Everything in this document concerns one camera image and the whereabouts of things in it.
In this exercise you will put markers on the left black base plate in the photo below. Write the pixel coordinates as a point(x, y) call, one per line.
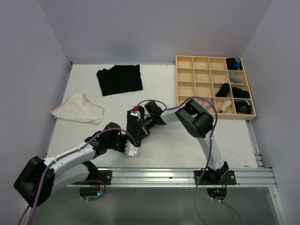
point(103, 176)

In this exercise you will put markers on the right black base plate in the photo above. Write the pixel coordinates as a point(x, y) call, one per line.
point(210, 178)

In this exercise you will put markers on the grey rolled underwear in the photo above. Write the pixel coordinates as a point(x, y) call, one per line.
point(234, 77)

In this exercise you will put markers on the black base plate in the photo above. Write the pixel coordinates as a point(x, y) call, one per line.
point(210, 178)
point(103, 176)

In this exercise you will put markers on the black rolled underwear middle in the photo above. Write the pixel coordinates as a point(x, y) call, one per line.
point(223, 91)

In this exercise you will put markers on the black blue rolled underwear top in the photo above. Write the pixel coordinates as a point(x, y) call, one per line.
point(234, 64)

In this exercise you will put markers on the pink rolled underwear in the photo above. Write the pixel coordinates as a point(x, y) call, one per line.
point(207, 104)

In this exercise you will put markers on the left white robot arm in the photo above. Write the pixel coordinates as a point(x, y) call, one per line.
point(37, 179)

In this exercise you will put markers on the aluminium mounting rail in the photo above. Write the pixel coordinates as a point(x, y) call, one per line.
point(169, 177)

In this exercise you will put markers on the black blue rolled underwear bottom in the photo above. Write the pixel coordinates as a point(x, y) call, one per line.
point(243, 106)

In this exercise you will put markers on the wooden compartment organizer box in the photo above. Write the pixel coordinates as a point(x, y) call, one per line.
point(203, 77)

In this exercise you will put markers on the black folded garment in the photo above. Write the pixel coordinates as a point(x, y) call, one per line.
point(120, 79)

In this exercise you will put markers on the white pink-trimmed underwear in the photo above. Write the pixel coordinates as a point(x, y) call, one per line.
point(77, 108)

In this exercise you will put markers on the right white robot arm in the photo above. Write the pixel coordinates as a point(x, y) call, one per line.
point(198, 122)

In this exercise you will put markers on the black rolled underwear right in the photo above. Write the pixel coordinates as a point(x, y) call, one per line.
point(239, 93)

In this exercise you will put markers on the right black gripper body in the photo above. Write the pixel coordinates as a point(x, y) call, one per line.
point(149, 122)

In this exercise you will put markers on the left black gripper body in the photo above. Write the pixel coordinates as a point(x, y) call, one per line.
point(118, 143)

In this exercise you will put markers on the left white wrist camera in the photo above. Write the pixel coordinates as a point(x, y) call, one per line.
point(131, 150)

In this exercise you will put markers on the beige rolled underwear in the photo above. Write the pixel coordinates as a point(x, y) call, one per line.
point(225, 106)

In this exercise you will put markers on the black striped underwear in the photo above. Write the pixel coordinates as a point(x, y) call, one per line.
point(132, 126)

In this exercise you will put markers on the black blue rolled underwear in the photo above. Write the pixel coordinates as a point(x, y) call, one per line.
point(243, 106)
point(234, 64)

